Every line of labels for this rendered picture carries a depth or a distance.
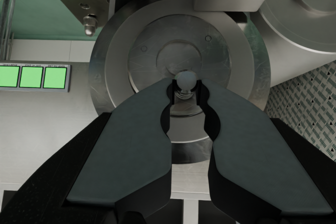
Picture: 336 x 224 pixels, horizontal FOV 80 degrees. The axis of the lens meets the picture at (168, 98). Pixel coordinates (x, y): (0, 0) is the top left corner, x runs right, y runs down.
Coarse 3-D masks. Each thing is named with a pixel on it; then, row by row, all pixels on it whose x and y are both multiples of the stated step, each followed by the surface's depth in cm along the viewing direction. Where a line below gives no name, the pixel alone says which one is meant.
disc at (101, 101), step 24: (144, 0) 17; (120, 24) 17; (240, 24) 17; (96, 48) 17; (264, 48) 16; (96, 72) 16; (264, 72) 16; (96, 96) 16; (264, 96) 16; (192, 144) 15
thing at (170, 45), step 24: (168, 24) 15; (192, 24) 15; (144, 48) 15; (168, 48) 15; (192, 48) 15; (216, 48) 14; (144, 72) 14; (168, 72) 15; (216, 72) 14; (192, 96) 14
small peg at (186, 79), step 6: (180, 72) 11; (186, 72) 11; (192, 72) 11; (174, 78) 11; (180, 78) 11; (186, 78) 11; (192, 78) 11; (180, 84) 11; (186, 84) 11; (192, 84) 11; (174, 90) 13; (180, 90) 11; (186, 90) 11; (192, 90) 11; (180, 96) 13; (186, 96) 13
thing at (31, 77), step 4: (24, 68) 50; (28, 68) 50; (32, 68) 50; (36, 68) 50; (40, 68) 50; (24, 72) 50; (28, 72) 50; (32, 72) 50; (36, 72) 50; (40, 72) 50; (24, 76) 50; (28, 76) 50; (32, 76) 50; (36, 76) 50; (40, 76) 50; (24, 80) 50; (28, 80) 50; (32, 80) 50; (36, 80) 50; (20, 84) 50; (24, 84) 50; (28, 84) 50; (32, 84) 50; (36, 84) 50
